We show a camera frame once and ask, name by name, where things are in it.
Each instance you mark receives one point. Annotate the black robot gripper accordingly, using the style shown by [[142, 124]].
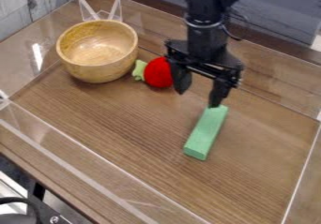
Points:
[[202, 53]]

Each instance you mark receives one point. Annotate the red plush strawberry toy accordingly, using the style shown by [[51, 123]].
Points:
[[154, 72]]

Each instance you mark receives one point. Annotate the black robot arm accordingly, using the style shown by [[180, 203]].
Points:
[[206, 12]]

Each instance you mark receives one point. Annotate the green rectangular foam block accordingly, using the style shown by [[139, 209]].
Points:
[[206, 129]]

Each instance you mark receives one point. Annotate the light wooden bowl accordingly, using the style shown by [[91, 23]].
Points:
[[98, 50]]

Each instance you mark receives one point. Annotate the clear acrylic tray wall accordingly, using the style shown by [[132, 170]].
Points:
[[103, 143]]

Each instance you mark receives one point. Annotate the clear acrylic corner bracket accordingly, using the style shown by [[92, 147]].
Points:
[[92, 15]]

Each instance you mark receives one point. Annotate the black metal table frame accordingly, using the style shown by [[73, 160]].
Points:
[[55, 211]]

